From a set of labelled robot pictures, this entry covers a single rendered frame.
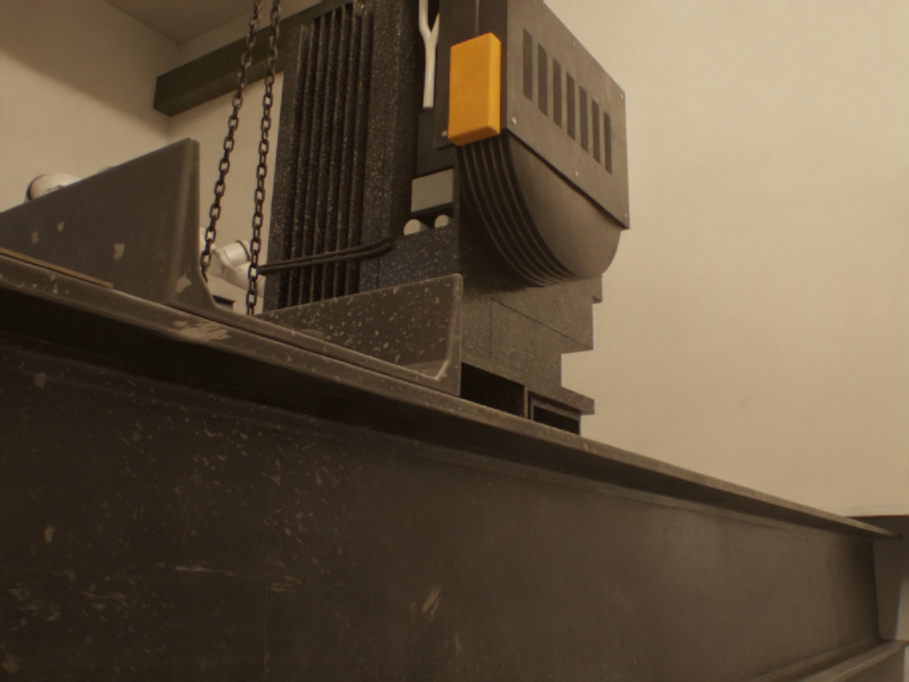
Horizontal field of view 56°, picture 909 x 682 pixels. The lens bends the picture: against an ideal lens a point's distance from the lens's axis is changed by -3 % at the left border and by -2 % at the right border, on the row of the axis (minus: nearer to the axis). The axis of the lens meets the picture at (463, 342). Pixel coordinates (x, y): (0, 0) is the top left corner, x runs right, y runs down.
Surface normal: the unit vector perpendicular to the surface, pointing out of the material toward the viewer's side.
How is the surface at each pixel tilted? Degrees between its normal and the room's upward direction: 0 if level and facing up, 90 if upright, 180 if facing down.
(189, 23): 180
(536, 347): 90
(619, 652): 90
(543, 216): 90
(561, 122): 90
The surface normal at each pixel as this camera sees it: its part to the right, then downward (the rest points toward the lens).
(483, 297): 0.83, -0.12
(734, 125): -0.55, -0.22
